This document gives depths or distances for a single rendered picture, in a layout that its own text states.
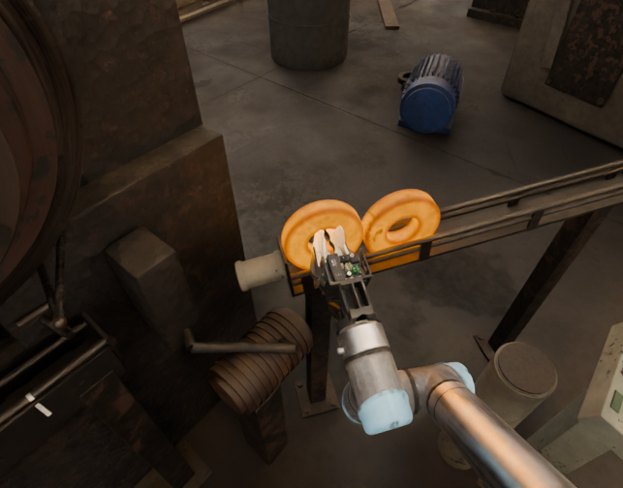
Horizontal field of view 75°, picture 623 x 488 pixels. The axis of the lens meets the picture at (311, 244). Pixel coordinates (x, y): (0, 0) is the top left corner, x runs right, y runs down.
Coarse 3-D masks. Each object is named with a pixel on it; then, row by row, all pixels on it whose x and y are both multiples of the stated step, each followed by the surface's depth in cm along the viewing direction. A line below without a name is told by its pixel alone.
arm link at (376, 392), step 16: (368, 352) 59; (384, 352) 60; (352, 368) 60; (368, 368) 58; (384, 368) 58; (352, 384) 60; (368, 384) 58; (384, 384) 57; (400, 384) 59; (352, 400) 62; (368, 400) 57; (384, 400) 56; (400, 400) 57; (368, 416) 57; (384, 416) 56; (400, 416) 56; (368, 432) 57
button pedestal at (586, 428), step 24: (600, 360) 75; (600, 384) 70; (576, 408) 84; (600, 408) 66; (552, 432) 91; (576, 432) 81; (600, 432) 67; (552, 456) 90; (576, 456) 85; (480, 480) 112
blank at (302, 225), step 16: (304, 208) 72; (320, 208) 71; (336, 208) 71; (352, 208) 75; (288, 224) 73; (304, 224) 71; (320, 224) 72; (336, 224) 73; (352, 224) 74; (288, 240) 73; (304, 240) 74; (352, 240) 78; (288, 256) 76; (304, 256) 77
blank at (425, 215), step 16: (400, 192) 74; (416, 192) 75; (384, 208) 73; (400, 208) 74; (416, 208) 75; (432, 208) 76; (368, 224) 75; (384, 224) 76; (416, 224) 80; (432, 224) 79; (368, 240) 78; (384, 240) 79; (400, 240) 81
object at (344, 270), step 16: (336, 256) 65; (352, 256) 67; (336, 272) 64; (352, 272) 66; (368, 272) 64; (320, 288) 71; (336, 288) 64; (352, 288) 63; (336, 304) 69; (352, 304) 64; (368, 304) 62; (352, 320) 61
